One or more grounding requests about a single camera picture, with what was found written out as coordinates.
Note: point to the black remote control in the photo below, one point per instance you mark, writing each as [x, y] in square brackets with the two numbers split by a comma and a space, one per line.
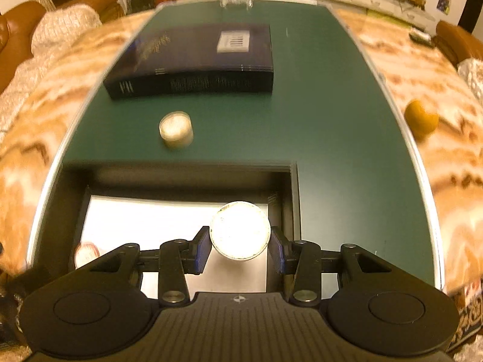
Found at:
[421, 38]

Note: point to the lace cover right sofa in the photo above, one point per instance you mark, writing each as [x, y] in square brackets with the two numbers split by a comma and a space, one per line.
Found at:
[471, 71]

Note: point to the dark blue cardboard box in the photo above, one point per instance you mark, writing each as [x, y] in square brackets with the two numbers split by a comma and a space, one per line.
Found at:
[220, 57]

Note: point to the white lace sofa cover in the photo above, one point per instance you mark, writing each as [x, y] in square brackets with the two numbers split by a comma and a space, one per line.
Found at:
[32, 39]

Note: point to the open black tray box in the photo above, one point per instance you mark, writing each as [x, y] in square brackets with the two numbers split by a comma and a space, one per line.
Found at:
[149, 203]

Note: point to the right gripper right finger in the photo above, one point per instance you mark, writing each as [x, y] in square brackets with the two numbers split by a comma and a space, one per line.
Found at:
[294, 269]

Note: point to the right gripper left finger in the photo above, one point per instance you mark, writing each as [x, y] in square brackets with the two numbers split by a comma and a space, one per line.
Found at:
[178, 258]

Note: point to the cream round container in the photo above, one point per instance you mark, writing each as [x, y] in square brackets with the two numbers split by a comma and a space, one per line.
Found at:
[176, 130]

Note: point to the round container red label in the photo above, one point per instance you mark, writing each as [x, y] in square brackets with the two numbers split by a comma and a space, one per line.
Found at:
[85, 253]

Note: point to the orange fruit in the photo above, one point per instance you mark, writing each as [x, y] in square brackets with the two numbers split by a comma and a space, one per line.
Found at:
[420, 122]

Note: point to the brown leather sofa right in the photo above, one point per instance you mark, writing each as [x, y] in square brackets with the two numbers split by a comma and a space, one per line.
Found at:
[456, 44]

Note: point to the round container white lid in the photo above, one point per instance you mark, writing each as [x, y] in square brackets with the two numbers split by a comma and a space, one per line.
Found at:
[240, 231]

